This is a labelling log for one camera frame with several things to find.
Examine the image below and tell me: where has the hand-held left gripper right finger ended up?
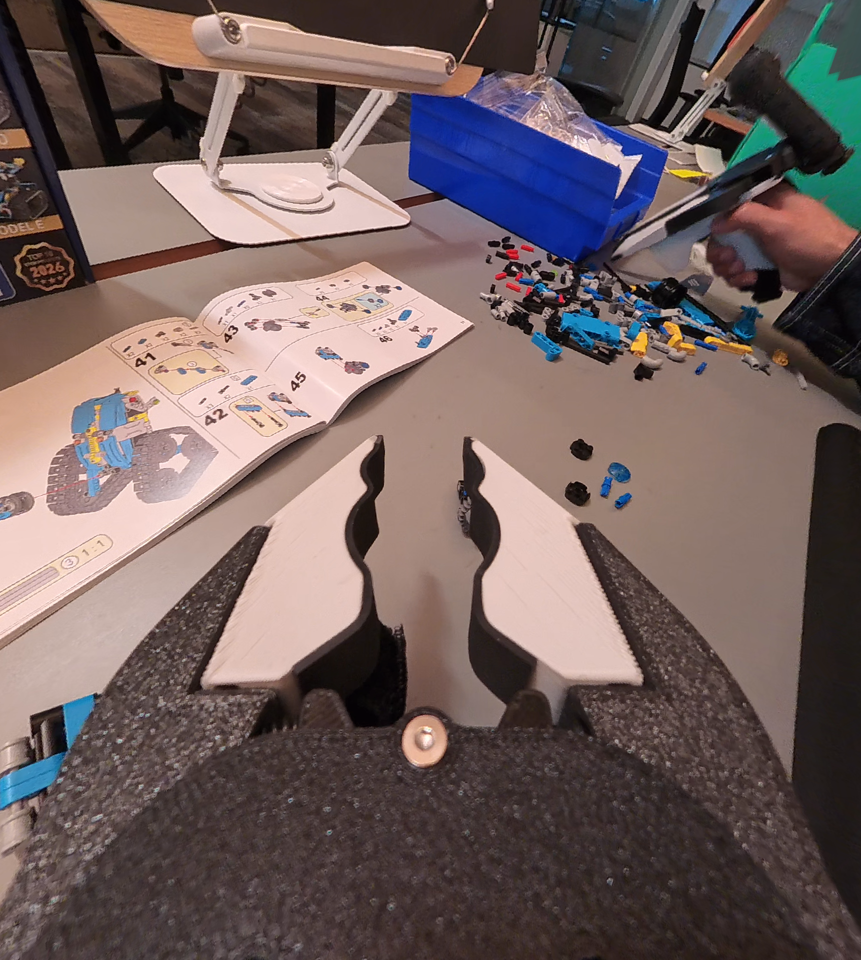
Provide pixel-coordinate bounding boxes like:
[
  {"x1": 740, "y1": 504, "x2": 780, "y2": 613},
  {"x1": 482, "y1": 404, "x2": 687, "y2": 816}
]
[{"x1": 462, "y1": 437, "x2": 645, "y2": 687}]

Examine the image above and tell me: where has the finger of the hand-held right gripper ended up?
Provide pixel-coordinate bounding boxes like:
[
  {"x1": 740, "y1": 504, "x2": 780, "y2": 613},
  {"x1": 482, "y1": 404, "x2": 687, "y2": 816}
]
[
  {"x1": 612, "y1": 216, "x2": 718, "y2": 265},
  {"x1": 616, "y1": 182, "x2": 729, "y2": 254}
]

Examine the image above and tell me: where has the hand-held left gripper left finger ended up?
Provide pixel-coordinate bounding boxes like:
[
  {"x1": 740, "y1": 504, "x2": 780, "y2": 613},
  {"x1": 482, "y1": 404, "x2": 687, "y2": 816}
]
[{"x1": 200, "y1": 435, "x2": 387, "y2": 690}]

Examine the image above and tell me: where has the person's right forearm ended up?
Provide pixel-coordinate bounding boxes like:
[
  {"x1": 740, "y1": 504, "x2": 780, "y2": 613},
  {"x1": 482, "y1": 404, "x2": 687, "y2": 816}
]
[{"x1": 771, "y1": 225, "x2": 861, "y2": 438}]

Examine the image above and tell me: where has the grey desk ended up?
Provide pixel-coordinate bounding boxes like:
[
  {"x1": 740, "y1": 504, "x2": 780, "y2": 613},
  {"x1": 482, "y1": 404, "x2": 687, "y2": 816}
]
[{"x1": 0, "y1": 123, "x2": 852, "y2": 960}]

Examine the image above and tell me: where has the person's right hand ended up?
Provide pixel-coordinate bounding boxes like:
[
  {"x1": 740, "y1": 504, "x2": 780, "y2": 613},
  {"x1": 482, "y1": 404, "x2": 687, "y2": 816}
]
[{"x1": 705, "y1": 189, "x2": 861, "y2": 292}]

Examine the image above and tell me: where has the pile of small pins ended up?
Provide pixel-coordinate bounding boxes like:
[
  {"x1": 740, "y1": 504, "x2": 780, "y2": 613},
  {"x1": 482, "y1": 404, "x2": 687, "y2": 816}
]
[{"x1": 484, "y1": 236, "x2": 810, "y2": 391}]

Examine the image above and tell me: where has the blue plastic bin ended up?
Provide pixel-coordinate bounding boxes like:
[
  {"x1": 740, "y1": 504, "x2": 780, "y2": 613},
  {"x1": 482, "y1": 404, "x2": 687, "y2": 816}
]
[{"x1": 408, "y1": 71, "x2": 668, "y2": 264}]

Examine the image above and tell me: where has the crumpled clear plastic wrap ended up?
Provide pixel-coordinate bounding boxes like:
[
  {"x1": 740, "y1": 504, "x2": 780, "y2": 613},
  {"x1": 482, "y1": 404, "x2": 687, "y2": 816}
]
[{"x1": 468, "y1": 71, "x2": 643, "y2": 183}]

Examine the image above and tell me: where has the instruction booklet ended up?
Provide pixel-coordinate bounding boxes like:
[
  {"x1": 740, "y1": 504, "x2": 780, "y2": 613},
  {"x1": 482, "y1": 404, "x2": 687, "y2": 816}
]
[{"x1": 0, "y1": 262, "x2": 474, "y2": 680}]

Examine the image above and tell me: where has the blue black beam assembly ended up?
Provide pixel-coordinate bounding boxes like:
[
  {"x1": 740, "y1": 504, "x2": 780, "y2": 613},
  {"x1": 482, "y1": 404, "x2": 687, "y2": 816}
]
[{"x1": 0, "y1": 693, "x2": 98, "y2": 858}]

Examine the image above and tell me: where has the dark board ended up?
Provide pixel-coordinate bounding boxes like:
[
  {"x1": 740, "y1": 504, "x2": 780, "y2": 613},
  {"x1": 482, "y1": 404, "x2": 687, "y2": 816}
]
[{"x1": 81, "y1": 0, "x2": 544, "y2": 100}]

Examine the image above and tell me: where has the dark blue toy box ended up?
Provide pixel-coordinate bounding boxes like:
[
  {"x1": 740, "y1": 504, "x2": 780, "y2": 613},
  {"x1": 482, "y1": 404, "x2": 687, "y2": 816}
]
[{"x1": 0, "y1": 0, "x2": 94, "y2": 320}]

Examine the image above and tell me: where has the black office chair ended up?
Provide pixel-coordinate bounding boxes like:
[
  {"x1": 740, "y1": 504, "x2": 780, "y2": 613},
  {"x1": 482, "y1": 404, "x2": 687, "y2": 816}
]
[{"x1": 111, "y1": 63, "x2": 178, "y2": 162}]

